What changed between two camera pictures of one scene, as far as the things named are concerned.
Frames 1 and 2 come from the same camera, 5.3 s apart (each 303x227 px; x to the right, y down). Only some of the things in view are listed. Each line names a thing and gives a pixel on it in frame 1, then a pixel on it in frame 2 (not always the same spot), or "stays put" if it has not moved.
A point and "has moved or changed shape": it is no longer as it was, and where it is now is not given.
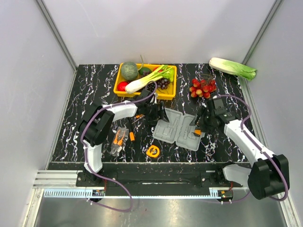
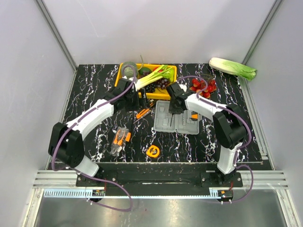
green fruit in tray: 141,69 stays put
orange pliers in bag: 121,135 stays put
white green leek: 164,70 stays put
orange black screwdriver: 131,133 → 128,136
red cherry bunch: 202,88 stays put
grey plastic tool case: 178,130 has moved or changed shape
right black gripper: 203,119 → 175,109
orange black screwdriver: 198,132 → 172,114
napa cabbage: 232,67 stays put
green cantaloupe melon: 129,71 stays put
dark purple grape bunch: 163,82 stays put
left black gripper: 160,112 → 143,100
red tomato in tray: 155,68 stays put
